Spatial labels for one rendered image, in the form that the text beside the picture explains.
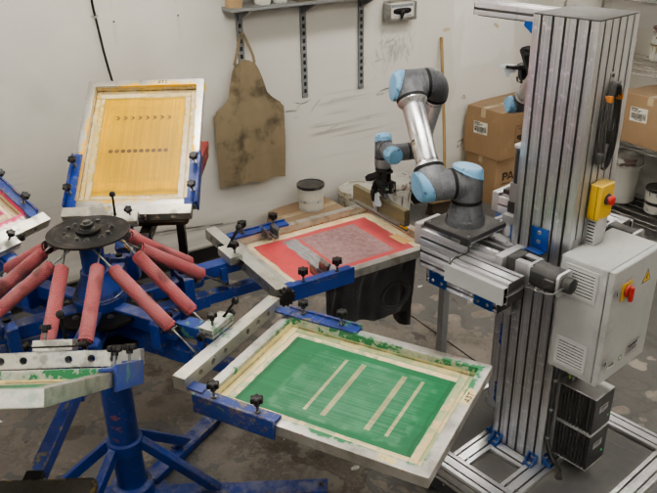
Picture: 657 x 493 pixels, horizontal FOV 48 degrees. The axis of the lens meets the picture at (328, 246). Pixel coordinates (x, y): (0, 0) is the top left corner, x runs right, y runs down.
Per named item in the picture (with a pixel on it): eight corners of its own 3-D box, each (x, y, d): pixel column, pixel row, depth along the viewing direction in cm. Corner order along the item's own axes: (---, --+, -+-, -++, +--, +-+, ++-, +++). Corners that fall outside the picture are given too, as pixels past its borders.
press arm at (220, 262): (235, 264, 313) (234, 253, 310) (240, 270, 308) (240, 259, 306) (197, 275, 304) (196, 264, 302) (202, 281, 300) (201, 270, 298)
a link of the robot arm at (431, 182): (461, 192, 267) (427, 61, 282) (423, 197, 264) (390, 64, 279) (451, 204, 278) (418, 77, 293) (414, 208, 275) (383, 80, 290)
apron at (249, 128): (284, 173, 543) (277, 25, 497) (288, 176, 538) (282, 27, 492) (217, 188, 518) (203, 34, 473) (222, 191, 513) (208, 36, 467)
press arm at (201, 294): (364, 253, 349) (364, 242, 347) (371, 258, 345) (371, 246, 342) (105, 332, 291) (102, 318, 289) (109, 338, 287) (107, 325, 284)
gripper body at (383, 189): (382, 198, 329) (382, 171, 324) (371, 192, 336) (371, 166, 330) (396, 194, 332) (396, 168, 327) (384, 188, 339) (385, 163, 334)
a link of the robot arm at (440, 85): (452, 59, 287) (424, 145, 327) (425, 61, 285) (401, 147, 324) (461, 79, 281) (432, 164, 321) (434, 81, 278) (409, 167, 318)
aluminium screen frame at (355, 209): (369, 207, 375) (369, 201, 373) (443, 249, 330) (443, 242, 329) (227, 246, 338) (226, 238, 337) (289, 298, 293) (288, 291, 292)
